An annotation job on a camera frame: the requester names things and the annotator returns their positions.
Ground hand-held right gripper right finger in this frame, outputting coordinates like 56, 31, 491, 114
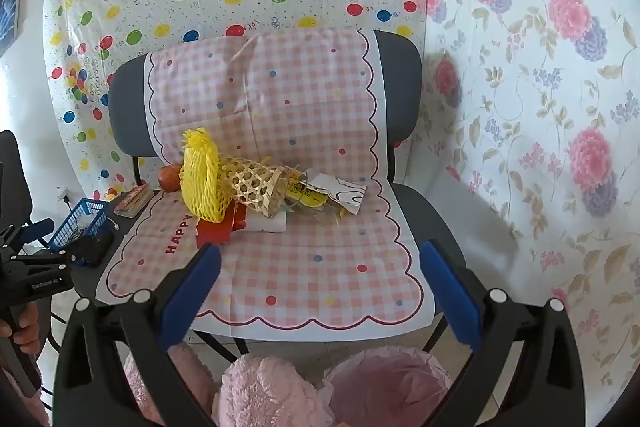
419, 238, 587, 427

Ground orange fruit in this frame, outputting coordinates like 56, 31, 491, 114
157, 164, 183, 192

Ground yellow foam fruit net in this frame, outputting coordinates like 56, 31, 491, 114
179, 128, 235, 224

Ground woven bamboo basket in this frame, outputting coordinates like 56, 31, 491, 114
217, 153, 301, 218

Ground red wrapper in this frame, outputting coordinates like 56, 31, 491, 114
195, 202, 248, 248

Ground blue plastic basket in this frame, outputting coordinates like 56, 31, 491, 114
47, 199, 113, 253

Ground trash bin with pink bag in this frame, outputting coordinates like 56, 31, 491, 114
322, 346, 453, 427

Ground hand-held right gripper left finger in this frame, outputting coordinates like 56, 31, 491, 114
52, 242, 223, 427

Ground pink checked cloth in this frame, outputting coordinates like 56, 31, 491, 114
97, 27, 436, 325

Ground white paper bag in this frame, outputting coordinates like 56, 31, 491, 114
305, 169, 368, 215

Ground white foam block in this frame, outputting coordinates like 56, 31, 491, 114
247, 209, 288, 234

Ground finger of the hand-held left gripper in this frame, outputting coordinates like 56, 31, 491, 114
50, 231, 116, 269
20, 217, 56, 242

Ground floral printed sheet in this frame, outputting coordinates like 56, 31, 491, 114
420, 0, 640, 408

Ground grey office chair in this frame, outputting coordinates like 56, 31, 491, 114
107, 29, 466, 358

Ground person's left hand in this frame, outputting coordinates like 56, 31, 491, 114
0, 301, 42, 359

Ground yellow snack packet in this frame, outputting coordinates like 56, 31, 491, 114
285, 179, 346, 220

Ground dark wall poster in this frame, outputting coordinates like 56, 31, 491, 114
0, 0, 27, 52

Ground pink fluffy pants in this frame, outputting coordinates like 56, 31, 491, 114
122, 342, 336, 427

